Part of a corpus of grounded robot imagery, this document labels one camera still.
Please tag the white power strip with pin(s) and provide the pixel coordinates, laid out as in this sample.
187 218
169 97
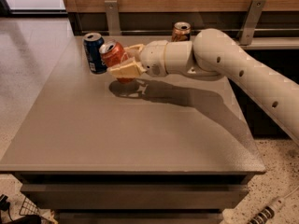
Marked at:
270 210

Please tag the right metal bracket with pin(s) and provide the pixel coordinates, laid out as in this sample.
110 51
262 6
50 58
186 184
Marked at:
246 33

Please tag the left metal bracket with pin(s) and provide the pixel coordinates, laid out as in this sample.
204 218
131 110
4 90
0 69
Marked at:
113 17

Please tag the metal bracket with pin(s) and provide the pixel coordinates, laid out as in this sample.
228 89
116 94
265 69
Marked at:
246 33
113 17

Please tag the blue Pepsi can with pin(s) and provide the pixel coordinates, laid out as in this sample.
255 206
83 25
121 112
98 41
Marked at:
92 42

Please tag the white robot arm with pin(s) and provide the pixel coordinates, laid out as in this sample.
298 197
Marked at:
213 54

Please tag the grey cabinet with drawers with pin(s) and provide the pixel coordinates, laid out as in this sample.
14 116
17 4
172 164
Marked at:
168 150

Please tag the black wire basket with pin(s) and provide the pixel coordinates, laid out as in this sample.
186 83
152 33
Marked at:
29 212

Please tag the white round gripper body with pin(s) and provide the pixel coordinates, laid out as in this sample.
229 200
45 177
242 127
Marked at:
153 58

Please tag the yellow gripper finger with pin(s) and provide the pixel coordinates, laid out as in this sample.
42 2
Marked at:
134 51
127 69

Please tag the metal rail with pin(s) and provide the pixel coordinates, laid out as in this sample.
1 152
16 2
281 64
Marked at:
288 32

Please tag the gold brown drink can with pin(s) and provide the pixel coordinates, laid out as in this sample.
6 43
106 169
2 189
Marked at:
181 31

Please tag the red Coca-Cola can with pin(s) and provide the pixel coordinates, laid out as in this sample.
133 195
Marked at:
113 53

